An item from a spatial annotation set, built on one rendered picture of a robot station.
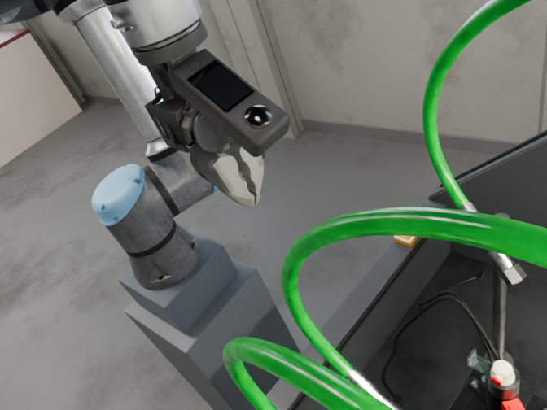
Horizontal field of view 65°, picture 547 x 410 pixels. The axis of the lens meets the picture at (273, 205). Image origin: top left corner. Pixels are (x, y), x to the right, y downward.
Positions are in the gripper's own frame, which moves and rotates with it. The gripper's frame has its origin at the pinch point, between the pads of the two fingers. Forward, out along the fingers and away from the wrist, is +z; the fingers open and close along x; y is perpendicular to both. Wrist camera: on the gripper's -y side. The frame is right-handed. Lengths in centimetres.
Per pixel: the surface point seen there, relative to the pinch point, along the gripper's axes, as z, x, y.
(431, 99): -6.6, -14.5, -15.1
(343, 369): 9.7, 8.3, -16.8
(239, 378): 1.0, 16.2, -14.3
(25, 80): 67, -71, 444
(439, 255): 35.1, -27.0, -6.2
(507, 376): 10.4, 0.4, -28.8
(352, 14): 46, -154, 108
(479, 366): 11.8, 0.1, -26.3
